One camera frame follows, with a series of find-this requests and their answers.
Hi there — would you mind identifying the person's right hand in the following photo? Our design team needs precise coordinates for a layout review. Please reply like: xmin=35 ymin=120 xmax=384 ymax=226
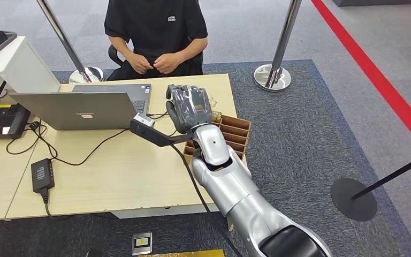
xmin=127 ymin=53 xmax=154 ymax=75

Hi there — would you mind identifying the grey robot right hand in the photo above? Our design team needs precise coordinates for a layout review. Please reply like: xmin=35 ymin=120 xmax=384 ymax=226
xmin=165 ymin=84 xmax=214 ymax=135

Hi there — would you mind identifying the person's left hand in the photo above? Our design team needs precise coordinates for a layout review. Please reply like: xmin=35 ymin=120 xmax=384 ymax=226
xmin=153 ymin=52 xmax=185 ymax=75

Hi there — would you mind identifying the person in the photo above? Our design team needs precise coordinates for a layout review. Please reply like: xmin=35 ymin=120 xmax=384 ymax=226
xmin=103 ymin=0 xmax=209 ymax=81

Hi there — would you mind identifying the cardboard slotted card holder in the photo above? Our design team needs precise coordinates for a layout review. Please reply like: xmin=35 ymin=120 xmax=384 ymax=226
xmin=183 ymin=113 xmax=252 ymax=166

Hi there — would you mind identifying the black office chair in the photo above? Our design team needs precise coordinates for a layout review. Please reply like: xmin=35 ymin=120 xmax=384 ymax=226
xmin=106 ymin=44 xmax=128 ymax=81

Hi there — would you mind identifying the silver laptop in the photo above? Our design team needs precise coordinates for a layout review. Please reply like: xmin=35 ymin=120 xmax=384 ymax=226
xmin=9 ymin=84 xmax=153 ymax=132

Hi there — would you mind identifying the dark grey carpet mat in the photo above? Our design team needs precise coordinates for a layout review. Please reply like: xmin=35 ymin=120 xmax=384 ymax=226
xmin=0 ymin=59 xmax=411 ymax=257

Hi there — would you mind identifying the small silver framed plate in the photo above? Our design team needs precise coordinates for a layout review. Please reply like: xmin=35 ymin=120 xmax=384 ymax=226
xmin=131 ymin=232 xmax=154 ymax=256

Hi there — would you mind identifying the gold foil sheet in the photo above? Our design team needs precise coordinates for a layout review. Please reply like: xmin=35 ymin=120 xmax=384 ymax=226
xmin=137 ymin=248 xmax=226 ymax=257

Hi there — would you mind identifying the black power adapter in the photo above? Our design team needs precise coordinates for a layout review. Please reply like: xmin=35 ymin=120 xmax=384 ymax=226
xmin=31 ymin=158 xmax=56 ymax=194

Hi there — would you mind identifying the black remote controller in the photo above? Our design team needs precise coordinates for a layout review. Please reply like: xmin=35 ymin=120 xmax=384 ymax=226
xmin=0 ymin=80 xmax=32 ymax=140

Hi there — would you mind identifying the red floor tape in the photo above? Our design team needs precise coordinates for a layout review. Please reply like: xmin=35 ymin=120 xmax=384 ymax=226
xmin=310 ymin=0 xmax=411 ymax=157

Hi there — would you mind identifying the dark grey platform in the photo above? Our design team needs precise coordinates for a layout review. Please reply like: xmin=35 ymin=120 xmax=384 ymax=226
xmin=332 ymin=0 xmax=411 ymax=8

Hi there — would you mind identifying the thin black laptop cable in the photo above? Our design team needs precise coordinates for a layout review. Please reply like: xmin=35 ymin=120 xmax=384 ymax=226
xmin=146 ymin=111 xmax=170 ymax=120

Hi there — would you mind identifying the black camera bracket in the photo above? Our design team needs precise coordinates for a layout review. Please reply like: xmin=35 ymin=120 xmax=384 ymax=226
xmin=130 ymin=119 xmax=193 ymax=148

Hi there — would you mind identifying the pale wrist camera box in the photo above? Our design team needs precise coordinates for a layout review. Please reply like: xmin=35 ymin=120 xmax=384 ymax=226
xmin=133 ymin=113 xmax=156 ymax=129

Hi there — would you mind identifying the black camera cable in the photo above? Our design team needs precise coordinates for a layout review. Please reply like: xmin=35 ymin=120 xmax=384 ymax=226
xmin=169 ymin=141 xmax=245 ymax=257

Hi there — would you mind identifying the chrome stanchion post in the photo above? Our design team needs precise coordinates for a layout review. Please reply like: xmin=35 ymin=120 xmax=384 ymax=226
xmin=36 ymin=0 xmax=104 ymax=85
xmin=253 ymin=0 xmax=302 ymax=93

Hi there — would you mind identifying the black adapter output cable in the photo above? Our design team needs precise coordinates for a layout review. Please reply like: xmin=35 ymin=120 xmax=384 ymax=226
xmin=37 ymin=127 xmax=132 ymax=168

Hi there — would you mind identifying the white desk frame panel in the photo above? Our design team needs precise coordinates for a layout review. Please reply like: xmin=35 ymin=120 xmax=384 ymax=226
xmin=111 ymin=204 xmax=210 ymax=220

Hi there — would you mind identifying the white pedestal cabinet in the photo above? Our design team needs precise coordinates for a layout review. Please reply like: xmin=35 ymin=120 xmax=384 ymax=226
xmin=0 ymin=35 xmax=62 ymax=95

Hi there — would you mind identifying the black looped cable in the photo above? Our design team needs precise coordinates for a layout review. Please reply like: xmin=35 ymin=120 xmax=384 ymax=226
xmin=5 ymin=121 xmax=48 ymax=156

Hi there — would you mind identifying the black adapter mains cable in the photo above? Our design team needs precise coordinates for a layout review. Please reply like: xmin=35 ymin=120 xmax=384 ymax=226
xmin=41 ymin=191 xmax=72 ymax=220

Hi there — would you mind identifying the black stanchion post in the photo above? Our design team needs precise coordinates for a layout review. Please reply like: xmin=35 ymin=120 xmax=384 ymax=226
xmin=330 ymin=153 xmax=411 ymax=223

